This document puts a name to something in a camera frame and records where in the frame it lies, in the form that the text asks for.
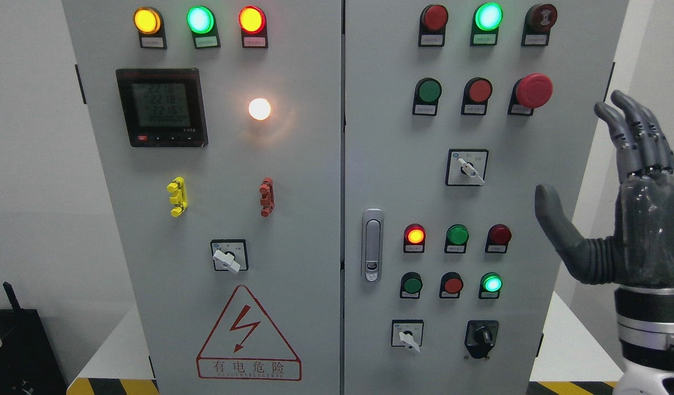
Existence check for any gray left cabinet door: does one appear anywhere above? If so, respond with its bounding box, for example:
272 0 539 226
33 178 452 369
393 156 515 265
63 1 342 394

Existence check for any green push button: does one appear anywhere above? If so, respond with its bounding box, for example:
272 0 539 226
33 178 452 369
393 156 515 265
399 272 423 298
412 77 442 116

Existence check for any gray right cabinet door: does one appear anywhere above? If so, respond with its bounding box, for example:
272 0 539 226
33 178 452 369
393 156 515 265
344 1 628 394

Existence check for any green indicator light top left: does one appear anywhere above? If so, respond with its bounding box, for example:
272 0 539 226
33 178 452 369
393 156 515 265
186 5 221 48

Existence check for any red push button lower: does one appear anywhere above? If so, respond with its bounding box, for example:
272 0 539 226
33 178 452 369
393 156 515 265
439 272 464 298

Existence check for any black rotary selector switch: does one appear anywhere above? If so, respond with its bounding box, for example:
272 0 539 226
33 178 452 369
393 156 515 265
464 320 499 359

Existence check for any gray robotic hand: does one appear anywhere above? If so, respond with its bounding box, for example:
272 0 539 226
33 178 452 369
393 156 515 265
535 90 674 289

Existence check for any digital power meter display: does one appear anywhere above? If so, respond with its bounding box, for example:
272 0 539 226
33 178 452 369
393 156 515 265
116 68 208 148

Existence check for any green indicator light middle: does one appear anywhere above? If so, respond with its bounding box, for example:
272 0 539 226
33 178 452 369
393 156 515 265
444 223 469 253

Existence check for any yellow terminal clip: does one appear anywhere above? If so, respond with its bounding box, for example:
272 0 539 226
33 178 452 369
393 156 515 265
167 177 188 218

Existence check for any red push button upper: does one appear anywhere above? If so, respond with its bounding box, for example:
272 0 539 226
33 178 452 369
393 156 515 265
461 77 493 116

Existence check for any red indicator light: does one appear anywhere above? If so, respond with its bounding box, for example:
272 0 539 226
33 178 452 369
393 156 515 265
238 5 268 48
418 3 449 47

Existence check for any red indicator light top right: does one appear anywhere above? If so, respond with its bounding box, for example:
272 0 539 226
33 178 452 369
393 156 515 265
418 3 449 47

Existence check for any green lit indicator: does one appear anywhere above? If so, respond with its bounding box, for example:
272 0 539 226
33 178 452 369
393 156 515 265
479 272 504 300
470 2 504 47

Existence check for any gray rotary switch left door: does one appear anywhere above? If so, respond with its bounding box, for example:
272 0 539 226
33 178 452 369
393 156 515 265
211 239 249 273

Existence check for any yellow indicator light top left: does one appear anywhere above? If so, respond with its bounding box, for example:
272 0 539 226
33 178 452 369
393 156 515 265
133 7 168 49

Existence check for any gray cabinet door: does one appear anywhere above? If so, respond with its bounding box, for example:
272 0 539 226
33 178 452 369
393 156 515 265
344 1 628 394
63 1 342 394

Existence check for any green push button upper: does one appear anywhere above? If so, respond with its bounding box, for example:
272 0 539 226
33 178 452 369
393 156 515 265
412 77 442 116

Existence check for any gray rotary switch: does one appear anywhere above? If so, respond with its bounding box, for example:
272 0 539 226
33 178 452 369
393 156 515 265
445 149 488 187
391 319 424 353

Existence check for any green lit indicator top right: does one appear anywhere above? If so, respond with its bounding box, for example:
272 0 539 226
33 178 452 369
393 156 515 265
470 2 504 47

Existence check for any green push button lower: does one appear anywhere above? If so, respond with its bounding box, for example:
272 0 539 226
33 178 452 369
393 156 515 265
399 272 423 298

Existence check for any red push button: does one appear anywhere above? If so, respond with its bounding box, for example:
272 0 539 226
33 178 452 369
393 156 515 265
461 77 493 116
439 272 464 298

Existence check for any dark red buzzer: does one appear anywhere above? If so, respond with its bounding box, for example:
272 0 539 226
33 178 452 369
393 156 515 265
520 3 558 47

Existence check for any red indicator light top left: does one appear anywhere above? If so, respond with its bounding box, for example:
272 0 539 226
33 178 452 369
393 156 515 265
238 5 268 48

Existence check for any red lit indicator middle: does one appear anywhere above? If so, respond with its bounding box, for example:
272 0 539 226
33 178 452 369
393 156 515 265
404 223 426 253

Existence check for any white glowing lamp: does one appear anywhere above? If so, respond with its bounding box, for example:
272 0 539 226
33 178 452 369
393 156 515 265
247 98 272 122

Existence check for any green indicator light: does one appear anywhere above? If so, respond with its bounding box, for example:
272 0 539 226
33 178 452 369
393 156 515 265
444 223 469 253
186 5 221 48

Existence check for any red electrical hazard warning sticker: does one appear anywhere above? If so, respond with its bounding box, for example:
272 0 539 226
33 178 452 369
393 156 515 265
196 285 302 381

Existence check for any silver cabinet door handle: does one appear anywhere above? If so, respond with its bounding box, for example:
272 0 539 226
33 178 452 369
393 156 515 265
361 209 384 282

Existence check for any red terminal clip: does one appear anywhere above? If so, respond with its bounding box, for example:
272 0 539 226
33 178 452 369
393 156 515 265
258 177 275 217

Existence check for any black box with antenna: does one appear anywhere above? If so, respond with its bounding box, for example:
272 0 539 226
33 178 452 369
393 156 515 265
0 282 67 394

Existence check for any green lit indicator lower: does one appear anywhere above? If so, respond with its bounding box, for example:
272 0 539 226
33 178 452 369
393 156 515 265
479 272 504 300

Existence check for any red emergency stop mushroom button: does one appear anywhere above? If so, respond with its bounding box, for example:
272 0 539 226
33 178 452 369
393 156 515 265
507 72 554 116

